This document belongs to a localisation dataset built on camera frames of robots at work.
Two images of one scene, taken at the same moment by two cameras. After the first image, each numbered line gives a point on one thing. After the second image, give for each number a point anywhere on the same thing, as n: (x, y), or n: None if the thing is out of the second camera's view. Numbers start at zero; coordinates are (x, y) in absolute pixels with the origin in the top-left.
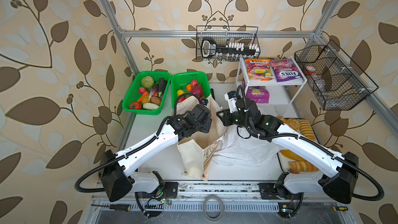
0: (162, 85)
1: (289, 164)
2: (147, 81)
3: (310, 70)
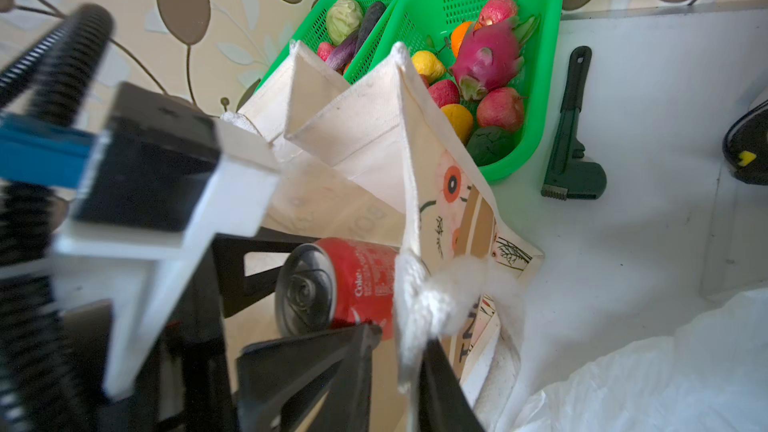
0: (375, 12)
1: None
2: (343, 20)
3: None
